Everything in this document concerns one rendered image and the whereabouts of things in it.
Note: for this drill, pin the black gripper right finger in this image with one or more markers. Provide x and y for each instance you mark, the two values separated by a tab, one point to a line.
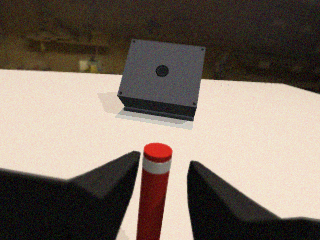
218	211

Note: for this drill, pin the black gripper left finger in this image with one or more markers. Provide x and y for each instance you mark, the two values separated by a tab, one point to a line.
90	206

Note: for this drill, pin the red peg with white band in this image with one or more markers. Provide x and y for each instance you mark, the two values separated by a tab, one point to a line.
156	164

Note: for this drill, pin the grey square panel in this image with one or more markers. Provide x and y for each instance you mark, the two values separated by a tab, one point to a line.
162	79

